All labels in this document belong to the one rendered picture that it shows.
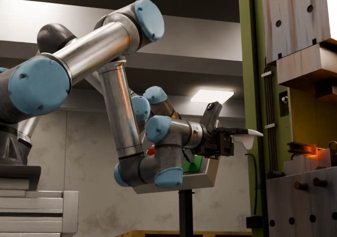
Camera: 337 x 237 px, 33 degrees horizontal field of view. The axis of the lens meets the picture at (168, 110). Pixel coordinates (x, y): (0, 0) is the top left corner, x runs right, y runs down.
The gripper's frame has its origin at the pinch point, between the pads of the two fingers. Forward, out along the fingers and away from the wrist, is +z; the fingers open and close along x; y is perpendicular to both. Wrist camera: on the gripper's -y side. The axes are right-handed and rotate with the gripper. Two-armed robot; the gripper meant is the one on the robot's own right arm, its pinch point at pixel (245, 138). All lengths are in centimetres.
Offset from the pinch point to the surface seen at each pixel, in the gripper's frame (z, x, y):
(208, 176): 17.2, -37.3, 4.3
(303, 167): 30.7, -3.7, 5.1
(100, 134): 411, -793, -231
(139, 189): 6, -66, 6
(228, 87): 522, -552, -277
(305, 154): 27.7, 0.1, 1.5
